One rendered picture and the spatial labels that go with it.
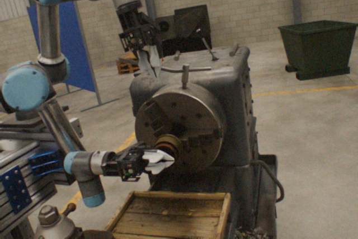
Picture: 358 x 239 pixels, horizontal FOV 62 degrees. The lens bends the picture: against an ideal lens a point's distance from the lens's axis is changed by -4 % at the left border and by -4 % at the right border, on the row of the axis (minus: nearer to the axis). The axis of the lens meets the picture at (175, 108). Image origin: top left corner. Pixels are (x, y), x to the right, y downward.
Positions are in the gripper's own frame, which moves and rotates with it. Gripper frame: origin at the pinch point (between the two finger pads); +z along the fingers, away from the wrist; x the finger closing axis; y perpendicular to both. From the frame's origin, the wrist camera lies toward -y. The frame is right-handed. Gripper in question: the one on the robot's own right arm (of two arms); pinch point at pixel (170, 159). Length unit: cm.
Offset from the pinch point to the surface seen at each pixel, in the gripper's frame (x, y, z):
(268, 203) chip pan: -54, -52, 24
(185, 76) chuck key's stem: 19.6, -19.8, 2.6
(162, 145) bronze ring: 3.4, -2.0, -2.7
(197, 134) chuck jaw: 2.1, -12.2, 5.7
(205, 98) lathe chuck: 11.5, -20.2, 7.8
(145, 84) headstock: 15.4, -33.2, -18.7
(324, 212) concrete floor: -108, -115, 57
